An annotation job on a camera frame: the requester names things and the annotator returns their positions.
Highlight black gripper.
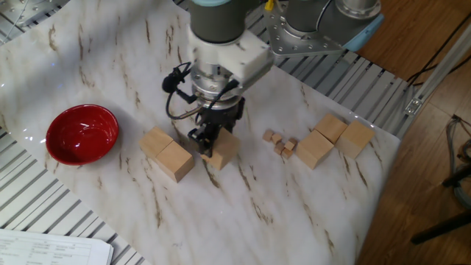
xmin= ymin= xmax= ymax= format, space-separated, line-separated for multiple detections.
xmin=187 ymin=96 xmax=247 ymax=158

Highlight large wooden cube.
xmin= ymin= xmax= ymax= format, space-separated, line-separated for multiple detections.
xmin=154 ymin=141 xmax=195 ymax=184
xmin=314 ymin=113 xmax=349 ymax=144
xmin=201 ymin=127 xmax=242 ymax=172
xmin=138 ymin=126 xmax=174 ymax=160
xmin=334 ymin=120 xmax=376 ymax=160
xmin=295 ymin=129 xmax=335 ymax=170

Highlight white printed paper stack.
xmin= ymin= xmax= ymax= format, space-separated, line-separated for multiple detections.
xmin=0 ymin=228 xmax=114 ymax=265

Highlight white marble pattern board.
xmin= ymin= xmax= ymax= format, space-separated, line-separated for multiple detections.
xmin=0 ymin=0 xmax=401 ymax=265

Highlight red glossy bowl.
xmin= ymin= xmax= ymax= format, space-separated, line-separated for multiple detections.
xmin=45 ymin=104 xmax=120 ymax=166

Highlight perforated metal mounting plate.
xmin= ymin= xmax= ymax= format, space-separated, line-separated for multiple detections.
xmin=0 ymin=0 xmax=71 ymax=29

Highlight black stand legs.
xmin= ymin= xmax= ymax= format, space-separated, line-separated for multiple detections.
xmin=410 ymin=167 xmax=471 ymax=246

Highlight black gripper cable bundle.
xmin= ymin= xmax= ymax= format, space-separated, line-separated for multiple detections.
xmin=161 ymin=61 xmax=241 ymax=121

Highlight white wrist mount housing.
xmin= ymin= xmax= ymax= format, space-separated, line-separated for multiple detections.
xmin=187 ymin=25 xmax=275 ymax=91

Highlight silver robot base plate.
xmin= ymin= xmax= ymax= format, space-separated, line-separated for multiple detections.
xmin=263 ymin=0 xmax=347 ymax=58

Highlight aluminium frame rail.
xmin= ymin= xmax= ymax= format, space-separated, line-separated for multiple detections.
xmin=397 ymin=21 xmax=471 ymax=139

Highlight thin black floor cable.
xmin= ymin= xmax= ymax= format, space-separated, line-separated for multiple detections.
xmin=406 ymin=13 xmax=471 ymax=88

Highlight grey cable bundle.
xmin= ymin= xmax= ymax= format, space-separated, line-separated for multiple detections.
xmin=445 ymin=116 xmax=471 ymax=211

